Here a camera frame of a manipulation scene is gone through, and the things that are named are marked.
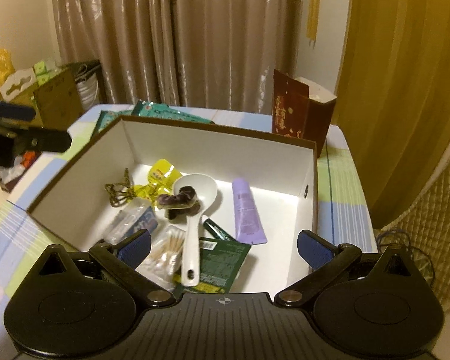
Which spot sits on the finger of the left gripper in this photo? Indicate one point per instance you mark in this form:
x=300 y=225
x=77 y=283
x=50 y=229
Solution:
x=17 y=112
x=41 y=139

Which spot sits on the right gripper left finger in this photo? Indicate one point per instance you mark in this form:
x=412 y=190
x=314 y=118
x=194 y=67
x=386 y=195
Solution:
x=120 y=261

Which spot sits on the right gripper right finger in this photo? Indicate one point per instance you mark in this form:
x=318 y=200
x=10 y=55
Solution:
x=329 y=264

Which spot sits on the cotton swabs bag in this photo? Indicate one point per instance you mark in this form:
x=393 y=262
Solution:
x=164 y=258

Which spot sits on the clear plastic floss box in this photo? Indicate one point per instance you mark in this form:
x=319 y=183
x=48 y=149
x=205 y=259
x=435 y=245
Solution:
x=137 y=215

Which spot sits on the purple cream tube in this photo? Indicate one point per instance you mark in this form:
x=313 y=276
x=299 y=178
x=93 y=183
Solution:
x=248 y=226

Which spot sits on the dark purple hair scrunchie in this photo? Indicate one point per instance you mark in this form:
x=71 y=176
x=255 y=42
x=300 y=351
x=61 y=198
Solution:
x=185 y=202

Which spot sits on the yellow snack pouch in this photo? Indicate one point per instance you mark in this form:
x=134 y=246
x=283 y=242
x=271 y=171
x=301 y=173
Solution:
x=160 y=179

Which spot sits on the dark green packet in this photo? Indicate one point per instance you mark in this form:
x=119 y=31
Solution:
x=221 y=259

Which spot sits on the white plastic spoon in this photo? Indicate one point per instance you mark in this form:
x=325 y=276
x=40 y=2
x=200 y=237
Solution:
x=206 y=191

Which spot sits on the white plastic bag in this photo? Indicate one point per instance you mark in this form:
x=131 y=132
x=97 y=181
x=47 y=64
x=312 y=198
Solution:
x=9 y=176

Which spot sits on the brown cardboard carton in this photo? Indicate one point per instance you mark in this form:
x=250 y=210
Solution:
x=56 y=101

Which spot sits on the green tissue pack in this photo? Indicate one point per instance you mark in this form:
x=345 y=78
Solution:
x=45 y=70

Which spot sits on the green rice bag rear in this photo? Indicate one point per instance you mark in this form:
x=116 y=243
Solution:
x=107 y=117

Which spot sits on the green rice bag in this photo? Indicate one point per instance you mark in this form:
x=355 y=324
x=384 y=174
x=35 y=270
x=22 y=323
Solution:
x=163 y=111
x=107 y=117

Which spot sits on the green rice bag front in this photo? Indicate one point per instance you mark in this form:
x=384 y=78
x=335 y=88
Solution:
x=163 y=111

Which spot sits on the quilted gold chair cover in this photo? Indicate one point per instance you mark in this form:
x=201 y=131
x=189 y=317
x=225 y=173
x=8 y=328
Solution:
x=424 y=229

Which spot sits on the brown white cardboard box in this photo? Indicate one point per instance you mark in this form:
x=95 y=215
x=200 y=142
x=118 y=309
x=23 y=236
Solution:
x=281 y=172

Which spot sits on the dark red gift bag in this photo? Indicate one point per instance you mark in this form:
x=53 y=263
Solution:
x=301 y=109

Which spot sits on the golden yellow curtain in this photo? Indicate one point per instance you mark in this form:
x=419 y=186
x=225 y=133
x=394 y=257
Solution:
x=394 y=98

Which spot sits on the beige curtain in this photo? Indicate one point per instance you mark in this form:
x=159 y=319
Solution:
x=218 y=54

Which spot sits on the yellow wall ornament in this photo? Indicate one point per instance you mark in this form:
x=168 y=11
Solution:
x=313 y=20

